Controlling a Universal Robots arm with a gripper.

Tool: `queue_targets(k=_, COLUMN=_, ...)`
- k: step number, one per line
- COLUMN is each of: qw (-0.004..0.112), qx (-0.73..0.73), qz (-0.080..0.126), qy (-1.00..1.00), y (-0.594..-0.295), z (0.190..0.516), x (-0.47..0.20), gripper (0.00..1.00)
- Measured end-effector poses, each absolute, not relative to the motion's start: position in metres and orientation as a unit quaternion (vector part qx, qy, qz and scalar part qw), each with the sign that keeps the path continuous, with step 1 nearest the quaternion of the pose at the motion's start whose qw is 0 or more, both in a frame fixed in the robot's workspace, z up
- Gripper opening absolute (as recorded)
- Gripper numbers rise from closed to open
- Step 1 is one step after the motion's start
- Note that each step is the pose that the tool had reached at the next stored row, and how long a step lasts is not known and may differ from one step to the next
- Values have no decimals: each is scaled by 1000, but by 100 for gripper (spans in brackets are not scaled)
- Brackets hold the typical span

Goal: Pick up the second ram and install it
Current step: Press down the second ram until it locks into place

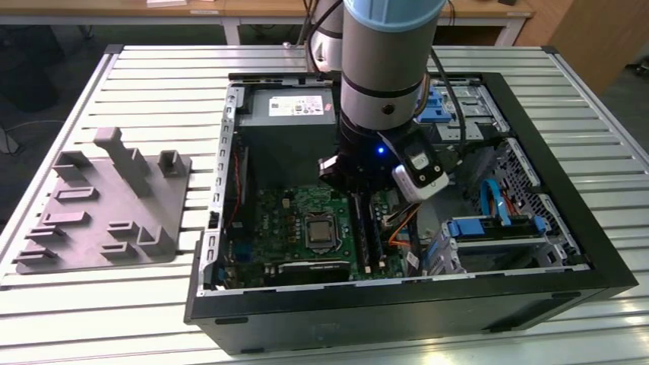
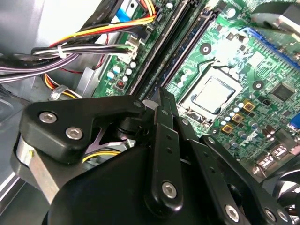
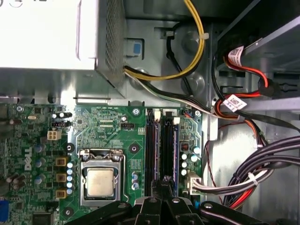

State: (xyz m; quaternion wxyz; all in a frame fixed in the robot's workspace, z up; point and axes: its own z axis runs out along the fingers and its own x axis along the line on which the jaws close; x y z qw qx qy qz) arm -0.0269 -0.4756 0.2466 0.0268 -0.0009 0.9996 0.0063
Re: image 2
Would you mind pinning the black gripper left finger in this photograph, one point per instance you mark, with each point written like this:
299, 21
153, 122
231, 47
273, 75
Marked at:
58, 117

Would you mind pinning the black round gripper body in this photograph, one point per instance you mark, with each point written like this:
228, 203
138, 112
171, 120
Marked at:
105, 194

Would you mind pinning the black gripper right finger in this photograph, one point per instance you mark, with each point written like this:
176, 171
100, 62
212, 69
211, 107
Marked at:
199, 151

